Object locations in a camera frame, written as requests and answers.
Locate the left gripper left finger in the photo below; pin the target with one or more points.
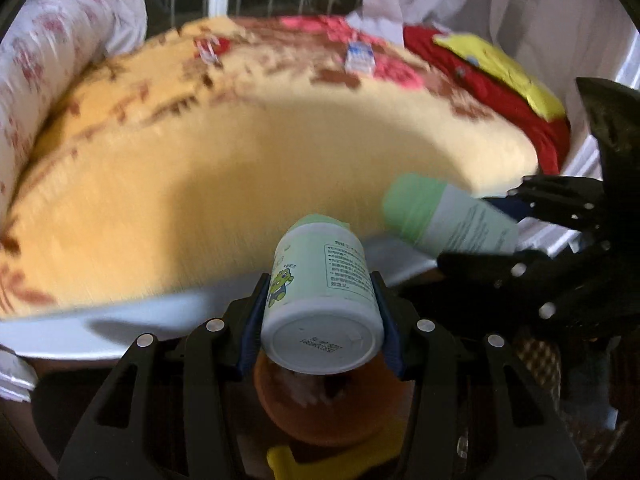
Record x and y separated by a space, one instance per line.
164 411

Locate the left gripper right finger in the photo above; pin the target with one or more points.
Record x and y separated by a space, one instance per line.
476 411

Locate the green white lotion bottle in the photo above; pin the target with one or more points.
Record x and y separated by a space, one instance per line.
437 217

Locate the white round jar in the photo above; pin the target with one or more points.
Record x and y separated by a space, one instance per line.
321 316

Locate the orange trash bin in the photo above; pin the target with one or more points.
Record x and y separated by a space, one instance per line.
329 410

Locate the red blanket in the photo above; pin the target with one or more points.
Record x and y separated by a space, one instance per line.
551 140

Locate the yellow patterned pillow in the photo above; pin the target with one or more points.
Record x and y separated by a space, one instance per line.
491 60

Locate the right sheer pink curtain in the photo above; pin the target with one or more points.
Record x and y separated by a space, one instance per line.
555 40

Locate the yellow floral fleece blanket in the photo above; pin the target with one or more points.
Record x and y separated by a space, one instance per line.
157 172

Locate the blue white medicine box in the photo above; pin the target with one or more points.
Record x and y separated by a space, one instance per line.
359 58

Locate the red white knot charm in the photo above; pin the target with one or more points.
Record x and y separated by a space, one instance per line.
211 48

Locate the floral white rolled quilt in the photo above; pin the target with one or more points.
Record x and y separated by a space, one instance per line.
47 46

